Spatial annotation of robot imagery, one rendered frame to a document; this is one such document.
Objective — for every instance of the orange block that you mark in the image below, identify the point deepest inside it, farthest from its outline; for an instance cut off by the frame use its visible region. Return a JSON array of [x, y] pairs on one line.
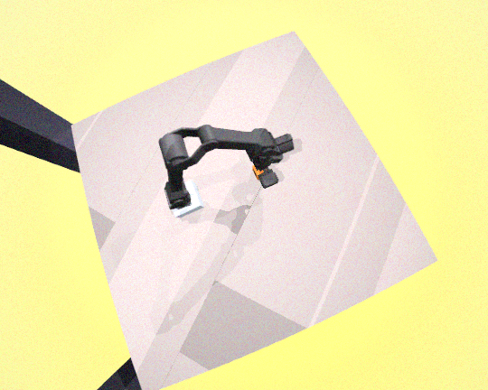
[[256, 172]]

